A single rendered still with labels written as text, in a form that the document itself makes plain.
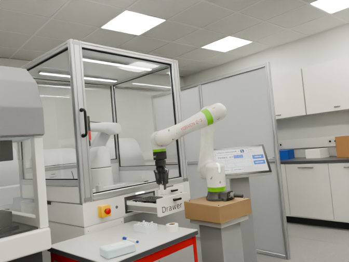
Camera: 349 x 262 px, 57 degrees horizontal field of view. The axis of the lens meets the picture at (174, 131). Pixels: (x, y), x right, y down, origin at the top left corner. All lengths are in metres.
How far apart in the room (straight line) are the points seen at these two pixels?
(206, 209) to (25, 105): 1.20
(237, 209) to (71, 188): 1.07
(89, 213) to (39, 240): 0.50
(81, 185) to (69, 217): 0.27
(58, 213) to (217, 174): 1.12
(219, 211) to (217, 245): 0.27
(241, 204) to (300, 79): 3.35
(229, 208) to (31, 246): 1.13
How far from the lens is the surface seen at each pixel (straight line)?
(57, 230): 2.49
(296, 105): 5.26
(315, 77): 5.16
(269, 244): 3.83
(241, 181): 2.97
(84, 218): 2.16
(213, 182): 2.18
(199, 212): 2.15
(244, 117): 3.75
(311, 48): 5.66
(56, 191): 2.42
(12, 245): 1.71
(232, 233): 2.25
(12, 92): 1.75
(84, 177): 2.14
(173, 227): 1.93
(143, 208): 2.21
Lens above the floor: 1.24
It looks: 3 degrees up
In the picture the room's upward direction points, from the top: 5 degrees counter-clockwise
